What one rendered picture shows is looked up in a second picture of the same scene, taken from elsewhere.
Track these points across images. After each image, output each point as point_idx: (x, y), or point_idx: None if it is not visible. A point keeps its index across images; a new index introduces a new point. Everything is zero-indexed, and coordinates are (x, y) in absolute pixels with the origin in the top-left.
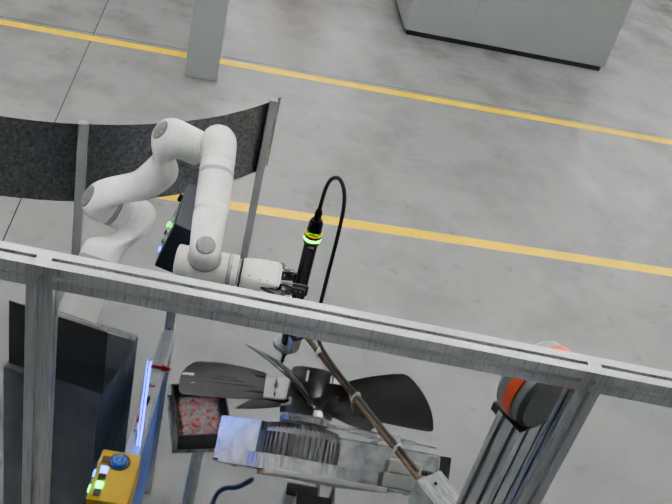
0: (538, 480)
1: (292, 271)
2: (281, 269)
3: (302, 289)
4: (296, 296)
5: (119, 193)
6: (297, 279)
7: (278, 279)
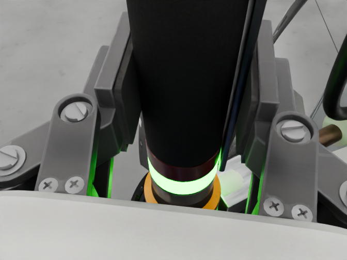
0: None
1: (81, 108)
2: (72, 198)
3: (285, 63)
4: (231, 142)
5: None
6: (221, 66)
7: (304, 241)
